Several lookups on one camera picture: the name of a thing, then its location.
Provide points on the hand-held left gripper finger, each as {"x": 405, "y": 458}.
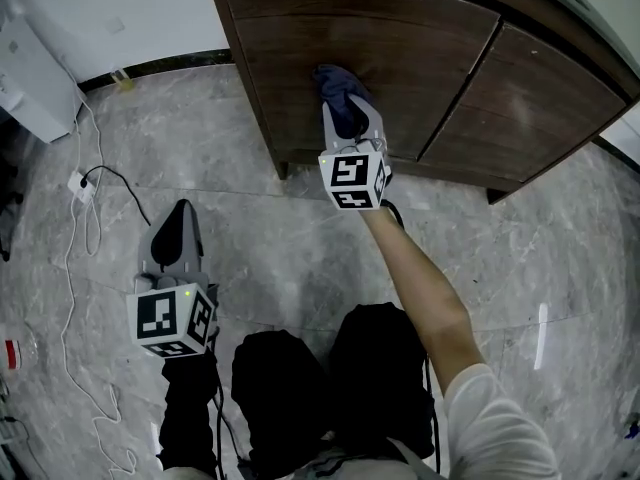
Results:
{"x": 192, "y": 255}
{"x": 155, "y": 255}

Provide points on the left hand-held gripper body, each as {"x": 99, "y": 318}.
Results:
{"x": 170, "y": 320}

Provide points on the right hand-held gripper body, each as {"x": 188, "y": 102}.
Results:
{"x": 352, "y": 175}

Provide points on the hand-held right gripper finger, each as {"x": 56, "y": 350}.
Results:
{"x": 377, "y": 128}
{"x": 331, "y": 138}

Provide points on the dark blue wiping cloth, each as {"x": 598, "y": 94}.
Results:
{"x": 340, "y": 88}

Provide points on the person's right forearm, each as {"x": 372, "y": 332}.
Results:
{"x": 425, "y": 293}

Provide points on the person's left forearm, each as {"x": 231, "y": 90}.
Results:
{"x": 187, "y": 413}

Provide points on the black-topped wooden vanity cabinet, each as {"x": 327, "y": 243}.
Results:
{"x": 590, "y": 48}

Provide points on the white power strip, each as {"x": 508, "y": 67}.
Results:
{"x": 80, "y": 185}

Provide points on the person's black trousers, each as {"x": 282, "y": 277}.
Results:
{"x": 290, "y": 393}

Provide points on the clear bottle with red label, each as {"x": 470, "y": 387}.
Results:
{"x": 14, "y": 353}

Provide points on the white floor appliance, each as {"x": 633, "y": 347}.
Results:
{"x": 35, "y": 78}

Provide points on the small blue object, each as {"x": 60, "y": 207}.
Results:
{"x": 634, "y": 429}

